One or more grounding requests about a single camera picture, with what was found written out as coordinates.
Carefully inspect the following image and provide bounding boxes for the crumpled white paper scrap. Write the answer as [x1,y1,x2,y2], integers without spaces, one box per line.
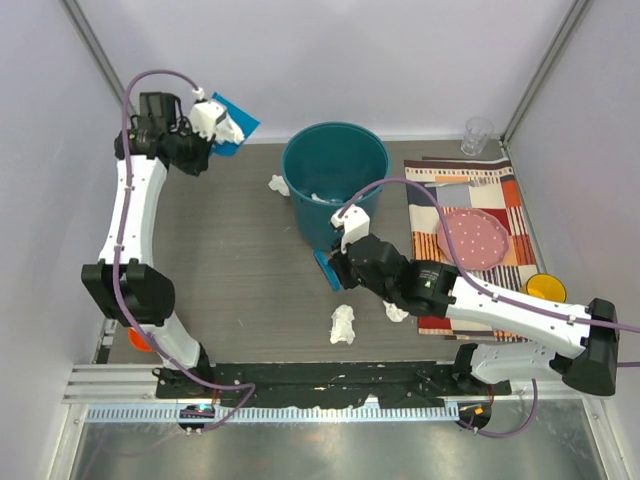
[383,301,409,323]
[311,192,347,205]
[268,175,290,197]
[330,304,356,345]
[214,113,245,145]

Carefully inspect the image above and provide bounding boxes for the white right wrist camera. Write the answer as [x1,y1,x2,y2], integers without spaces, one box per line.
[330,205,370,254]

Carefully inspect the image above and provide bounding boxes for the orange plastic bowl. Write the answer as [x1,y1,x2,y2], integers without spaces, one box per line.
[127,328,153,353]

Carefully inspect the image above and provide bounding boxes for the blue plastic dustpan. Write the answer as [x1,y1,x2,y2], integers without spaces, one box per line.
[208,91,263,159]

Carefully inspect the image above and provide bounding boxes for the colourful striped placemat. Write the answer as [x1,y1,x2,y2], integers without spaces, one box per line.
[404,157,538,342]

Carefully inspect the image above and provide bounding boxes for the blue hand brush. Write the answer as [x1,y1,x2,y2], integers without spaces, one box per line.
[313,250,342,292]

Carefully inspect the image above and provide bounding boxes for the white cable duct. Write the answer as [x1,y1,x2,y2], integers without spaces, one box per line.
[85,399,459,424]

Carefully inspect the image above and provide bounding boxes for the pink dotted plate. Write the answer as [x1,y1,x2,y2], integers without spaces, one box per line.
[436,208,510,271]

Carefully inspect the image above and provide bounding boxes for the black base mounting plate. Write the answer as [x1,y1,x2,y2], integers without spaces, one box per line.
[154,360,512,409]

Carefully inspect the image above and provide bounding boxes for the clear drinking glass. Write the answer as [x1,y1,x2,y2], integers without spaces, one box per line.
[460,117,494,156]

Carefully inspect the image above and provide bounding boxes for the yellow mug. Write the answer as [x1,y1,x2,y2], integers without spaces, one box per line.
[521,273,567,303]

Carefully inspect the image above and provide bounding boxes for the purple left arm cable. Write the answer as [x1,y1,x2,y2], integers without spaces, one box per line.
[112,69,257,439]

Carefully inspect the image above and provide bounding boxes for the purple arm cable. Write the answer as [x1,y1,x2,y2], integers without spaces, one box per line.
[339,177,640,439]
[112,69,257,439]

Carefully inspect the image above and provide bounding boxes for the aluminium frame rail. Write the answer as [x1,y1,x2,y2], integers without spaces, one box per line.
[62,364,602,404]

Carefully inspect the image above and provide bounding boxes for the teal plastic waste bin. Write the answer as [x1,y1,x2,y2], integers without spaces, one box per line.
[281,122,391,251]

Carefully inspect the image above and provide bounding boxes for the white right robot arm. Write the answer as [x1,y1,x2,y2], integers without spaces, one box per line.
[328,234,619,397]

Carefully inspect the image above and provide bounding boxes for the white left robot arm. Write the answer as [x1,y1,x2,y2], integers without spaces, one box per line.
[81,92,214,399]

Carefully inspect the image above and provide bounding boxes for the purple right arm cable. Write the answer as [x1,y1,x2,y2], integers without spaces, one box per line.
[339,177,640,439]

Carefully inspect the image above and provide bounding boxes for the silver fork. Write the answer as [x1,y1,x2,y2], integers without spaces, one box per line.
[424,178,493,188]

